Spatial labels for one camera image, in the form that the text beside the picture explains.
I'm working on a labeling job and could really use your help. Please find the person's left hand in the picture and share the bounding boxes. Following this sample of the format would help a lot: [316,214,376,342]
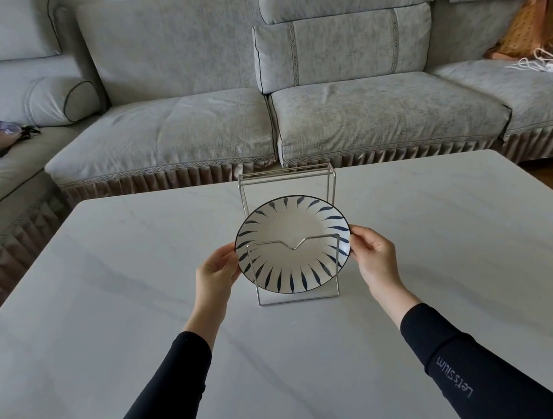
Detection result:
[189,243,247,318]

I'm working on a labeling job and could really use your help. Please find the person's right hand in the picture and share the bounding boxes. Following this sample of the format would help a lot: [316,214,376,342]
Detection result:
[346,221,407,305]

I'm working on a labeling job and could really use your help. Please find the white plate with blue pattern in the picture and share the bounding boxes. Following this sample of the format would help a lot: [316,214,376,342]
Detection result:
[230,189,359,301]

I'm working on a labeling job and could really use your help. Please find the person's right forearm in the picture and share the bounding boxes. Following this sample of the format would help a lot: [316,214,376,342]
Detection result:
[369,267,553,419]

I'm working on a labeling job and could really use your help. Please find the person's left forearm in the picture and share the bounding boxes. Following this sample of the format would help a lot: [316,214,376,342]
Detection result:
[72,302,234,419]

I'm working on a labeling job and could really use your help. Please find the grey fabric sectional sofa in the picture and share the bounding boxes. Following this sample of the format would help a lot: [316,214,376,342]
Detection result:
[0,0,553,337]

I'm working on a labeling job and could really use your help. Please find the grey bolster cushion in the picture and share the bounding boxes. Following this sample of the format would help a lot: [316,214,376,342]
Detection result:
[0,68,104,133]

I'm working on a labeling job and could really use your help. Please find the orange patterned bag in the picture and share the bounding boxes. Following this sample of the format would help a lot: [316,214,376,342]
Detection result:
[477,0,553,65]

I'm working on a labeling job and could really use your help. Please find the metal wire dish rack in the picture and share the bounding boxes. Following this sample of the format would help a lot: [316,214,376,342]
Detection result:
[236,162,351,309]

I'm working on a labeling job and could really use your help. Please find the white charger cable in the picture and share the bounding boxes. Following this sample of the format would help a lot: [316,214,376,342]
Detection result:
[503,46,553,80]

